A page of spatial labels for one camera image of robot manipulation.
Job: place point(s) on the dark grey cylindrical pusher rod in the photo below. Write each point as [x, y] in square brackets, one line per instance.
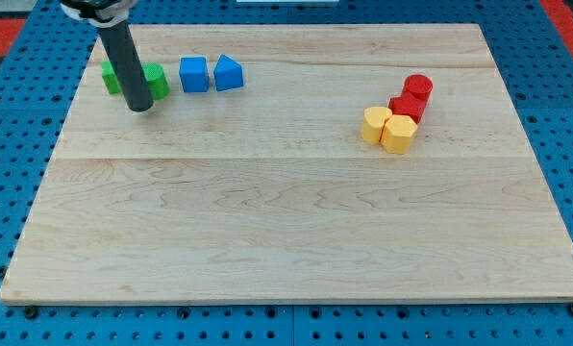
[122, 53]

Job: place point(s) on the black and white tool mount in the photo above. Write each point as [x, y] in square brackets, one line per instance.
[99, 13]

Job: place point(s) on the yellow heart block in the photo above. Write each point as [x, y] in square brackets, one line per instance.
[373, 123]

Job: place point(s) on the yellow hexagon block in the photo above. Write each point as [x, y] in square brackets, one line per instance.
[398, 134]

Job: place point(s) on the green star block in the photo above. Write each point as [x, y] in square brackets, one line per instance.
[109, 78]

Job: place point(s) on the green half-round block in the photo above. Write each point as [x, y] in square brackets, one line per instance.
[156, 80]

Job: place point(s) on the blue cube block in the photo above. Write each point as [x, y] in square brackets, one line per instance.
[194, 74]

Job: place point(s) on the blue triangle block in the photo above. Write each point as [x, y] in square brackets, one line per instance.
[228, 74]

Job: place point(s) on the wooden board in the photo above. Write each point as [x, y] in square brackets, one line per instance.
[266, 194]

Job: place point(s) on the red star block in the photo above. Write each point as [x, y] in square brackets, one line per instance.
[408, 104]

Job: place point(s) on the red cylinder block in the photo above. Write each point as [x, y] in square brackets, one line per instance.
[419, 86]

